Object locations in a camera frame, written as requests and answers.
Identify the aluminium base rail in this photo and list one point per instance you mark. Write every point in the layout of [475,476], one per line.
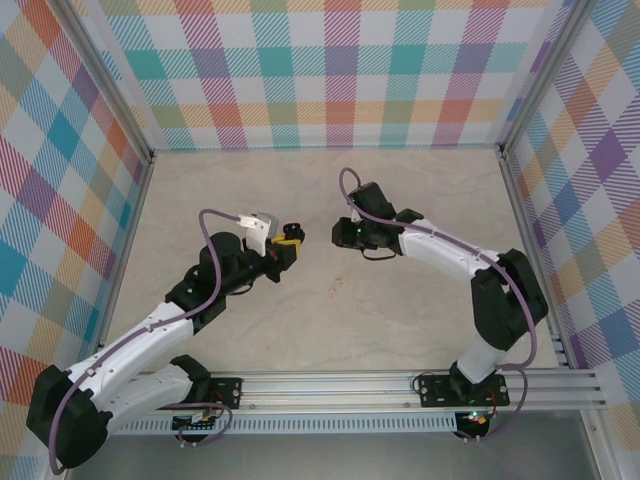
[325,390]

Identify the aluminium side rail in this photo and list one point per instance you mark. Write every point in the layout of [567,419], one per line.
[132,225]
[525,225]

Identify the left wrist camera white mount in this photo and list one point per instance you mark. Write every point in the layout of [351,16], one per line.
[257,230]

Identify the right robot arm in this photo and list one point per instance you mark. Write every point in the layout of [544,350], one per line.
[510,300]

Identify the grey metal panel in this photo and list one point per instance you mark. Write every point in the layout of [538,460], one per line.
[325,460]

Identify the aluminium frame leg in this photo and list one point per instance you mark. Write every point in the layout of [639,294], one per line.
[600,450]

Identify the aluminium frame post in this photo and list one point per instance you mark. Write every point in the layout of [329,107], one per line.
[102,75]
[545,75]

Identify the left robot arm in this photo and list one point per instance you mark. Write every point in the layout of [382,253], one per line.
[75,430]

